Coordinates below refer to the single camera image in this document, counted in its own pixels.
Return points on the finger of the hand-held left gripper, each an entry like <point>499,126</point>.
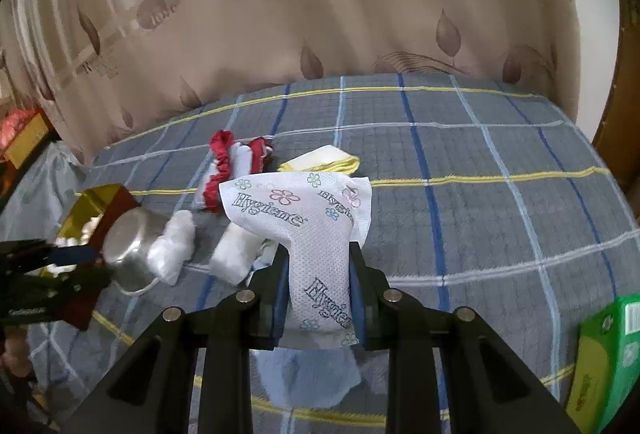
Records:
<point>70,254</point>
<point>50,289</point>

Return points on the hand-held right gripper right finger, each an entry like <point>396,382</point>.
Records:
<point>358,309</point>

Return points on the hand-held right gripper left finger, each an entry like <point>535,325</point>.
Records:
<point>279,309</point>

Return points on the gold tray with red sides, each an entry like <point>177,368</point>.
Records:
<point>92,206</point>

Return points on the light blue fluffy towel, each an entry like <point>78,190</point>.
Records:
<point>310,379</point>

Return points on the white floral printed tissue pack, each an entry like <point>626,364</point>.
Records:
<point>310,234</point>

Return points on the crinkly white tissue pack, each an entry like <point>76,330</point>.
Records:
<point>175,249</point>

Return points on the stainless steel bowl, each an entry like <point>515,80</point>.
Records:
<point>130,249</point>

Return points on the clear plastic cover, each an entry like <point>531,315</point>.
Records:
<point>40,194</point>

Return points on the orange cardboard box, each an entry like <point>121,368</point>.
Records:
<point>27,142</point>

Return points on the red and white packet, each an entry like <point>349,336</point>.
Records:
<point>220,169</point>

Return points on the yellow and white cloth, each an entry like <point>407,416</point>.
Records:
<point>320,160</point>

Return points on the green cardboard box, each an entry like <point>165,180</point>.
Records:
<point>607,364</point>

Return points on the beige leaf printed curtain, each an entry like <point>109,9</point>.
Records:
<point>350,29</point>

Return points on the wooden frame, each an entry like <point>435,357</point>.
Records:
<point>620,139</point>

